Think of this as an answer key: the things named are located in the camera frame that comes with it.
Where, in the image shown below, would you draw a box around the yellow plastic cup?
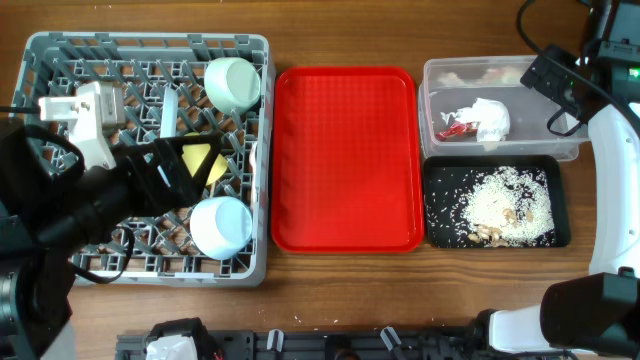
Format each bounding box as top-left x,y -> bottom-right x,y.
182,144 -> 228,186

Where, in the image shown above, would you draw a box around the cream plastic spoon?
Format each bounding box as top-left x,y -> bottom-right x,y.
249,141 -> 258,184

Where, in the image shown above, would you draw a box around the green bowl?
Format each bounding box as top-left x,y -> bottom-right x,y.
204,57 -> 261,115

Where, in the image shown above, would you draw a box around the light blue bowl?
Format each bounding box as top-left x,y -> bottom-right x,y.
190,196 -> 252,260

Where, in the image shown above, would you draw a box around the white napkin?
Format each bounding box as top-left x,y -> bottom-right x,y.
441,98 -> 511,142

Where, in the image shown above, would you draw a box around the red snack wrapper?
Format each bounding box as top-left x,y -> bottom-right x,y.
436,121 -> 478,141

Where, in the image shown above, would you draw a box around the rice and food scraps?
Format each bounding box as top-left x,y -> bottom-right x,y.
425,166 -> 555,249

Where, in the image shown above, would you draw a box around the light blue plate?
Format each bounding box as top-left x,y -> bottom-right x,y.
160,88 -> 179,138

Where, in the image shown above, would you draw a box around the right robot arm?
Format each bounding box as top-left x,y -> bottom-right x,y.
484,0 -> 639,359

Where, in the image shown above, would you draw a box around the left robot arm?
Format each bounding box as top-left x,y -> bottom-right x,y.
1,118 -> 221,359

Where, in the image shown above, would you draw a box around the grey plastic dishwasher rack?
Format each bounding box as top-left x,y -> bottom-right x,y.
12,32 -> 276,287

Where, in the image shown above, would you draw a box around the clear plastic bin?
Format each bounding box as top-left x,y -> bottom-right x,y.
418,55 -> 589,161

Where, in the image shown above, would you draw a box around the black plastic tray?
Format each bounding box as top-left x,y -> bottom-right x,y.
423,155 -> 571,249

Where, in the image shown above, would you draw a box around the red plastic tray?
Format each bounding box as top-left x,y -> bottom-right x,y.
270,66 -> 425,254

